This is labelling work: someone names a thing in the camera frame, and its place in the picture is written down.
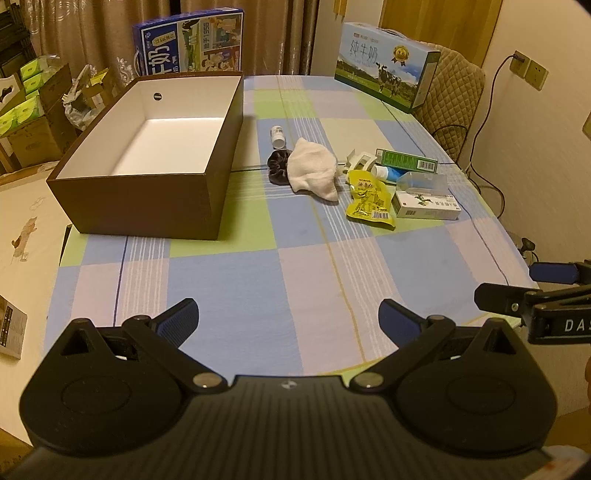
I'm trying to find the clear plastic box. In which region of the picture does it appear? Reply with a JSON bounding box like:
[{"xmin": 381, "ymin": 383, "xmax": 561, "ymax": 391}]
[{"xmin": 397, "ymin": 171, "xmax": 449, "ymax": 196}]

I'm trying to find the white medicine box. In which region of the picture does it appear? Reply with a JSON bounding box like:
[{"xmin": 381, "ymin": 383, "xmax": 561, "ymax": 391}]
[{"xmin": 393, "ymin": 190, "xmax": 462, "ymax": 220}]

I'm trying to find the yellow snack pouch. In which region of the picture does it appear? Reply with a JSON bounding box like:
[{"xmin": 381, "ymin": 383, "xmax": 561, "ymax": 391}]
[{"xmin": 346, "ymin": 170, "xmax": 394, "ymax": 229}]

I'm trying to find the blue hand cream tube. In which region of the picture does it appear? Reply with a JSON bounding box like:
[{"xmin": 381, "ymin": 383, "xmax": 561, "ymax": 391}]
[{"xmin": 370, "ymin": 164, "xmax": 407, "ymax": 184}]

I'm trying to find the green medicine box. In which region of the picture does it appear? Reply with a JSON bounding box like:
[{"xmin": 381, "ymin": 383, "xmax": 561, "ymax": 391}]
[{"xmin": 375, "ymin": 149, "xmax": 438, "ymax": 173}]

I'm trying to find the white plastic clip holder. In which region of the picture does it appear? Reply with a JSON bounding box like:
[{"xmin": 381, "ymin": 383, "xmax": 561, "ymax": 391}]
[{"xmin": 339, "ymin": 150, "xmax": 378, "ymax": 175}]

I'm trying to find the white cloth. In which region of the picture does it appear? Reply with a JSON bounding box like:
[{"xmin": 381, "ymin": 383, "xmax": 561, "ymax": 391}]
[{"xmin": 287, "ymin": 138, "xmax": 339, "ymax": 203}]

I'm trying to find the dark scrunchie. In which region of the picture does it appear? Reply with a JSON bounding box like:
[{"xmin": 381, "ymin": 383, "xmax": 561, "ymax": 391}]
[{"xmin": 266, "ymin": 149, "xmax": 291, "ymax": 186}]

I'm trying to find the person's right hand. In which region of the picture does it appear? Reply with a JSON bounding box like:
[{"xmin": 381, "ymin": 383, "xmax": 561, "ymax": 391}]
[{"xmin": 584, "ymin": 356, "xmax": 591, "ymax": 399}]

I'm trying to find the checked blue green tablecloth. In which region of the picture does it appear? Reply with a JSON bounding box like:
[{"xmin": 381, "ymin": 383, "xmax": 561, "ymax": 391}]
[{"xmin": 45, "ymin": 76, "xmax": 531, "ymax": 378}]

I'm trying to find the small booklet on bed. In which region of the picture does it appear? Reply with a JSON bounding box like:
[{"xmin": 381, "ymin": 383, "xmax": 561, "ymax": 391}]
[{"xmin": 0, "ymin": 297, "xmax": 27, "ymax": 359}]

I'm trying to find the brown cardboard storage box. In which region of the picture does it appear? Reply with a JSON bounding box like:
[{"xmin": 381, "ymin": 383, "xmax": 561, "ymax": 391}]
[{"xmin": 47, "ymin": 72, "xmax": 243, "ymax": 240}]

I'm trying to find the quilted beige chair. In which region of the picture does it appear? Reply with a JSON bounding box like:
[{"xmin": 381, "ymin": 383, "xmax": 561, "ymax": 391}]
[{"xmin": 414, "ymin": 43, "xmax": 486, "ymax": 162}]

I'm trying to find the small white pill bottle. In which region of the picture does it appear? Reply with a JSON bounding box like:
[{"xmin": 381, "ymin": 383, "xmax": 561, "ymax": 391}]
[{"xmin": 270, "ymin": 125, "xmax": 287, "ymax": 150}]

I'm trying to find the cardboard box with green tissues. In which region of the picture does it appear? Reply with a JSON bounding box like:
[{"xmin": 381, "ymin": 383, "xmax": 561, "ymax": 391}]
[{"xmin": 1, "ymin": 55, "xmax": 76, "ymax": 167}]

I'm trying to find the bin with trash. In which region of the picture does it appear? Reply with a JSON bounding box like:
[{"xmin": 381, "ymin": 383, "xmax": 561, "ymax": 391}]
[{"xmin": 62, "ymin": 65, "xmax": 118, "ymax": 131}]

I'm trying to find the light blue milk carton box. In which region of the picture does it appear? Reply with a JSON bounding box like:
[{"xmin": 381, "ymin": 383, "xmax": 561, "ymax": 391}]
[{"xmin": 335, "ymin": 22, "xmax": 441, "ymax": 114}]

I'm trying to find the dark blue milk carton box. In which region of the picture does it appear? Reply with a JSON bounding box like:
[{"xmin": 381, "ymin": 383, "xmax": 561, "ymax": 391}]
[{"xmin": 132, "ymin": 7, "xmax": 243, "ymax": 76}]

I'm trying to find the black power cable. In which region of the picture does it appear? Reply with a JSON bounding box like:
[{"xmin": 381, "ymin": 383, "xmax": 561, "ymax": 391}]
[{"xmin": 431, "ymin": 54, "xmax": 523, "ymax": 220}]

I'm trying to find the wall power outlet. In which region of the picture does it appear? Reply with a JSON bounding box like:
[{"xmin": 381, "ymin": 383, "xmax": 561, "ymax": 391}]
[{"xmin": 510, "ymin": 50, "xmax": 549, "ymax": 91}]

